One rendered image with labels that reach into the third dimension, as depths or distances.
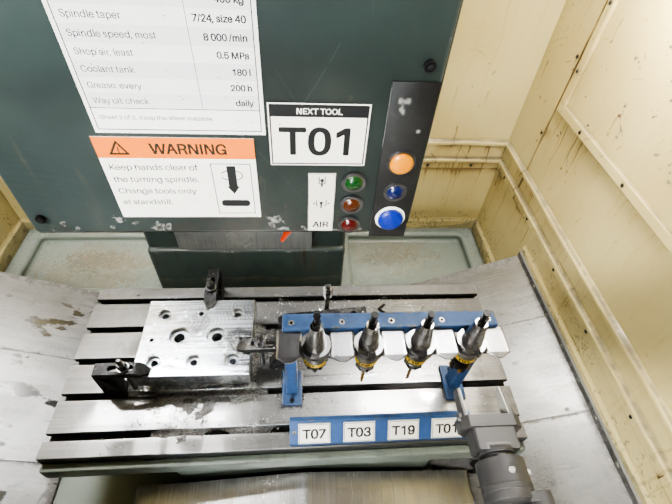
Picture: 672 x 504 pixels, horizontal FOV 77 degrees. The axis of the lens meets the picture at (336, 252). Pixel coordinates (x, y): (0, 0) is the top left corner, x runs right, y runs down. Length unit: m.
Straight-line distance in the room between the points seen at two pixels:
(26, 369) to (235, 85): 1.40
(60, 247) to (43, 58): 1.78
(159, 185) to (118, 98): 0.10
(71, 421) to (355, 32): 1.14
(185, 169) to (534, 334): 1.29
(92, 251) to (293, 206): 1.68
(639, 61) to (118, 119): 1.17
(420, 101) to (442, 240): 1.66
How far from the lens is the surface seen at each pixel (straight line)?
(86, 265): 2.07
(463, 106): 1.70
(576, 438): 1.44
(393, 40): 0.40
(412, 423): 1.15
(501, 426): 0.92
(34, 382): 1.67
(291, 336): 0.91
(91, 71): 0.44
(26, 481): 1.58
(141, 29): 0.41
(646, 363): 1.28
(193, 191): 0.49
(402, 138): 0.45
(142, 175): 0.49
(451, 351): 0.94
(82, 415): 1.31
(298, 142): 0.44
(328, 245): 1.53
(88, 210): 0.55
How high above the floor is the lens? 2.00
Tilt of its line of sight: 48 degrees down
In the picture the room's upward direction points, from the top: 5 degrees clockwise
